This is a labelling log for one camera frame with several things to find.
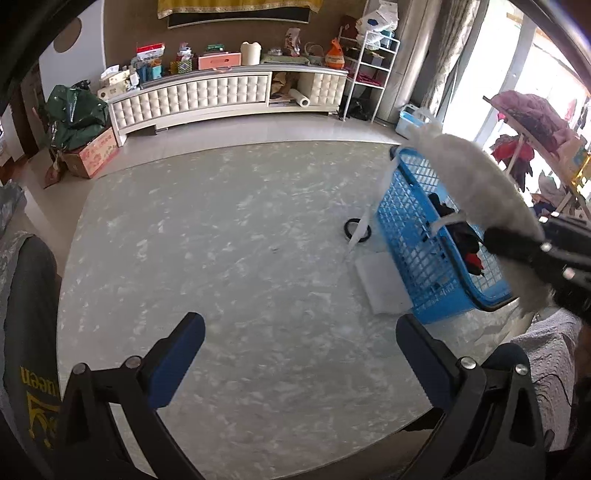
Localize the white padded television cabinet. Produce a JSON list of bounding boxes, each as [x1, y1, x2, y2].
[[107, 65, 349, 147]]

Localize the pile of pink clothes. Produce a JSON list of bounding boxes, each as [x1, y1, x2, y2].
[[490, 90, 578, 153]]

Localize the black ring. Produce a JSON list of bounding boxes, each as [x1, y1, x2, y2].
[[344, 218, 372, 243]]

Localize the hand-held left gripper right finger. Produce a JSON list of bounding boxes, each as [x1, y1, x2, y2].
[[396, 315, 555, 480]]

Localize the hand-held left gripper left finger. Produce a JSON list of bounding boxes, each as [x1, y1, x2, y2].
[[60, 312, 206, 480]]

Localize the light blue plastic bin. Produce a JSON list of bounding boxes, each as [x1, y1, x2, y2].
[[398, 105, 437, 138]]

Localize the pink drawer box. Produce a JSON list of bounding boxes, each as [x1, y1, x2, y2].
[[198, 52, 242, 71]]

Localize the white plastic bag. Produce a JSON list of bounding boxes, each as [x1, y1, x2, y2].
[[358, 0, 399, 33]]

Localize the printed cardboard box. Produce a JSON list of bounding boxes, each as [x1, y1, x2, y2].
[[62, 127, 120, 179]]

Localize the tissue box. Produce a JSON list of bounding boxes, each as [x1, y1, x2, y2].
[[99, 67, 130, 88]]

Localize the green plastic bag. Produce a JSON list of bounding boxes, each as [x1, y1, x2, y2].
[[45, 83, 110, 151]]

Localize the white wire rack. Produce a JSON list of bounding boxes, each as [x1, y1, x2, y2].
[[339, 0, 402, 123]]

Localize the white standing air conditioner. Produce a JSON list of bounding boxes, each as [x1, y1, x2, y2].
[[385, 0, 439, 125]]

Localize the patterned curtain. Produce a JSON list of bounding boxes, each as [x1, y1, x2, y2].
[[418, 0, 483, 123]]

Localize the grey chair with yellow logo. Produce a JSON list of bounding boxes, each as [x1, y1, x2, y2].
[[0, 233, 63, 462]]

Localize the white plastic jar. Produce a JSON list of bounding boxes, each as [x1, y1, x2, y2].
[[240, 41, 263, 66]]

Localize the white fluffy cloth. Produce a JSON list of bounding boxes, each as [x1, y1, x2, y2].
[[349, 121, 555, 319]]

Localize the black television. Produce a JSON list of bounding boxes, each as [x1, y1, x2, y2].
[[167, 7, 311, 29]]

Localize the chair with lace cover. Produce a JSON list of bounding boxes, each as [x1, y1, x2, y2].
[[508, 309, 583, 453]]

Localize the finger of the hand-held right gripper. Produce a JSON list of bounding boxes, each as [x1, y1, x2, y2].
[[482, 227, 591, 289], [536, 215, 591, 245]]

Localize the wooden clothes rack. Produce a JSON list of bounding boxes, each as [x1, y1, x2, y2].
[[482, 95, 591, 217]]

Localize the black plush toy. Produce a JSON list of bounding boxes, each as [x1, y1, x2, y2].
[[427, 194, 485, 278]]

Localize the blue plastic basket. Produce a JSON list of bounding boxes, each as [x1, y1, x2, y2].
[[376, 147, 527, 324]]

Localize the orange bag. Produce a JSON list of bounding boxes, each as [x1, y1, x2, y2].
[[325, 38, 346, 69]]

